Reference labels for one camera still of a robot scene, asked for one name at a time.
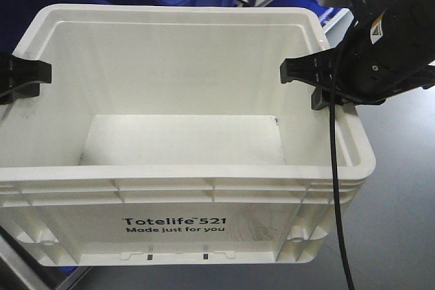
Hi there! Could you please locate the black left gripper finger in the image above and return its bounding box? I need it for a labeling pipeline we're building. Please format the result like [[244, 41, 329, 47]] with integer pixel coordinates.
[[1, 53, 52, 83], [1, 83, 40, 105]]

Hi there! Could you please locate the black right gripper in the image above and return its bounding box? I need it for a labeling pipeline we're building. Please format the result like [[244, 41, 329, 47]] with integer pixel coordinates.
[[279, 7, 434, 111]]

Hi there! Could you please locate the white plastic Totelife bin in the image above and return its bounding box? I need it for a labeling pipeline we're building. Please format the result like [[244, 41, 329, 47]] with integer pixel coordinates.
[[0, 3, 377, 267]]

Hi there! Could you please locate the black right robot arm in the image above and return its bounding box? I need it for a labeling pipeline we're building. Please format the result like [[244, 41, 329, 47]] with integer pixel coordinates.
[[280, 0, 434, 110]]

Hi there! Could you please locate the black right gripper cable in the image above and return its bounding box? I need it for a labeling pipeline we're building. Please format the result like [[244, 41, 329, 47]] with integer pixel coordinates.
[[328, 24, 356, 290]]

